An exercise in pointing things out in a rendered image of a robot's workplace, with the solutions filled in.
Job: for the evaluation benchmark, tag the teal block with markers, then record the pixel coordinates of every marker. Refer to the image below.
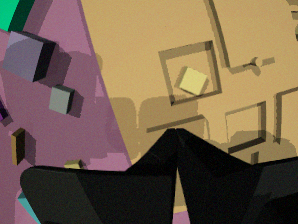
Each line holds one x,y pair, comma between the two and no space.
27,207

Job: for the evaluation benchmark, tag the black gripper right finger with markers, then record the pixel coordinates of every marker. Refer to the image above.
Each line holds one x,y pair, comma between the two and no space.
220,189

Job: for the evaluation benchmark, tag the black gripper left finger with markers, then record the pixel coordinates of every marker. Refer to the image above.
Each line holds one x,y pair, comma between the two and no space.
143,194

